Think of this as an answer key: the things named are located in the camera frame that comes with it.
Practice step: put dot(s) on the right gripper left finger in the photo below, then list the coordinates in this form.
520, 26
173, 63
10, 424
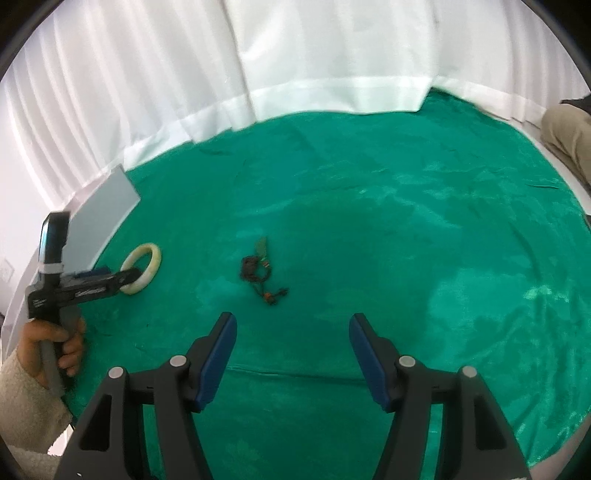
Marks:
129, 410

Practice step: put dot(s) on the white jade bangle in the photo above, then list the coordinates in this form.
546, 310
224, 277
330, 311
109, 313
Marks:
145, 261

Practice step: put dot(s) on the left forearm cream sleeve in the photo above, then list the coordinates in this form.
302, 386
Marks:
32, 418

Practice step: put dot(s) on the person's left hand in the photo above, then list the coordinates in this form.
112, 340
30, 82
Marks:
71, 348

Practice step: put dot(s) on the phone on left gripper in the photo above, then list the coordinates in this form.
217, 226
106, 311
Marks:
53, 239

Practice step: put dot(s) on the white curtain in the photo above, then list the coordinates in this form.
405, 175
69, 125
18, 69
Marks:
90, 85

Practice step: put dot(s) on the green satin cloth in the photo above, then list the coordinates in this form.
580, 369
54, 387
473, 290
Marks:
448, 229

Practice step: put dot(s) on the beige folded garment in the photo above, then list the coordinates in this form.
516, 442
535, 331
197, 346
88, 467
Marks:
565, 131

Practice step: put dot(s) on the dark purple garment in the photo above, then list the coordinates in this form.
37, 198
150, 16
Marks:
583, 103

